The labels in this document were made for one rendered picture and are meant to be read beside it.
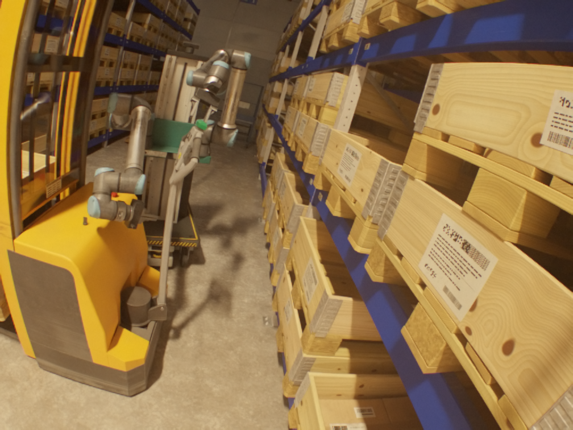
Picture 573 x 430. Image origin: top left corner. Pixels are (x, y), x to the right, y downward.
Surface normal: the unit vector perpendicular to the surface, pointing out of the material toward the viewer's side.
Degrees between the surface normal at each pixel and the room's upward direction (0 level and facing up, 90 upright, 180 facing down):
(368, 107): 90
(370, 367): 90
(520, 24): 90
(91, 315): 90
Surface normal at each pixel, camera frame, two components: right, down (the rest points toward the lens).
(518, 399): -0.96, -0.21
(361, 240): -0.59, 0.14
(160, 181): 0.39, 0.44
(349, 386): 0.11, 0.40
